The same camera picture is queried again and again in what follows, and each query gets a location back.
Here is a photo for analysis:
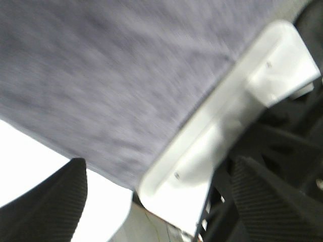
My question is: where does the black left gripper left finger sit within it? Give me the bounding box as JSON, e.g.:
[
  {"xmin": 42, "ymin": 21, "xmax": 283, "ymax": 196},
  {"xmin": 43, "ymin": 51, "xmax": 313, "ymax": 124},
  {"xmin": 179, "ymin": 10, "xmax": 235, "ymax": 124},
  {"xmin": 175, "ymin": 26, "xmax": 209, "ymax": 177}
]
[{"xmin": 1, "ymin": 158, "xmax": 87, "ymax": 241}]

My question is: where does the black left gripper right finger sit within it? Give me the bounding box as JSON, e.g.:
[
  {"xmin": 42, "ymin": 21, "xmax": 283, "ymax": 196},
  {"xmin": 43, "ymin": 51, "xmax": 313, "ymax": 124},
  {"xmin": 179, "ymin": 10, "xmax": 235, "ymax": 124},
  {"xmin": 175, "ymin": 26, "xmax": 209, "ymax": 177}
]
[{"xmin": 199, "ymin": 155, "xmax": 323, "ymax": 242}]

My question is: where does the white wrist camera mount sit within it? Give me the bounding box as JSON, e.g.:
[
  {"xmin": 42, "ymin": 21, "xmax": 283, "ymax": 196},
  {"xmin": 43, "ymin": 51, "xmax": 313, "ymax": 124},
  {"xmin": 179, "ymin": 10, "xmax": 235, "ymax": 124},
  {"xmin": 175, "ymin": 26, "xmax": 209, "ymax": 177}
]
[{"xmin": 137, "ymin": 20, "xmax": 320, "ymax": 234}]

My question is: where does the dark grey towel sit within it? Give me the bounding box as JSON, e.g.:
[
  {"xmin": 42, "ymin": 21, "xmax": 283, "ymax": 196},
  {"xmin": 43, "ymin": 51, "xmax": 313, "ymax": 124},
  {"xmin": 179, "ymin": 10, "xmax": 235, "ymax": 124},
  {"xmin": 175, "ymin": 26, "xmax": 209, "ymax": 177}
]
[{"xmin": 1, "ymin": 1, "xmax": 306, "ymax": 189}]

